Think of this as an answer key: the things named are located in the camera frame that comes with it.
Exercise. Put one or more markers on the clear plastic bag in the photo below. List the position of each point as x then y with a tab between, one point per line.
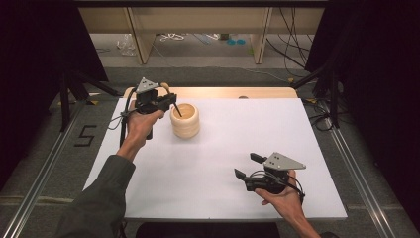
127	46

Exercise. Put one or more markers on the aluminium floor rail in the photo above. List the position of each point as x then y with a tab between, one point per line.
360	185
39	185

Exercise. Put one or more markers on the black curtain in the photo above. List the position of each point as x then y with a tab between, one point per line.
33	66
379	82

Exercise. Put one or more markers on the wooden table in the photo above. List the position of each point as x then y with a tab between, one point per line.
214	92

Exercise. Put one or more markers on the cream ribbed brush holder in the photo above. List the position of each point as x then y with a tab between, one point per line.
185	127

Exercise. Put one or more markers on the light wooden desk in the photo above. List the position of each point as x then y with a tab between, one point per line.
198	20

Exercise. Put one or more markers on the person's right hand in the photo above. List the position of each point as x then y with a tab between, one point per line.
287	201

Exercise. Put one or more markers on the blue round objects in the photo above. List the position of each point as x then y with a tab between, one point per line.
236	42

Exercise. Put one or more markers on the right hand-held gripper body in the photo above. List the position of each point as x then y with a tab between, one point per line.
280	163

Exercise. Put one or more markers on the black metal stand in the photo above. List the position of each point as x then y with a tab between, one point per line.
333	95
66	99

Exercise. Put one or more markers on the person's left hand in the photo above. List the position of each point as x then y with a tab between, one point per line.
140	127

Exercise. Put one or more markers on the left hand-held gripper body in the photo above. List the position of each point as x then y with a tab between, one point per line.
147	99

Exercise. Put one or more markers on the white table cover sheet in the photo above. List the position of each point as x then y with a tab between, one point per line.
214	158

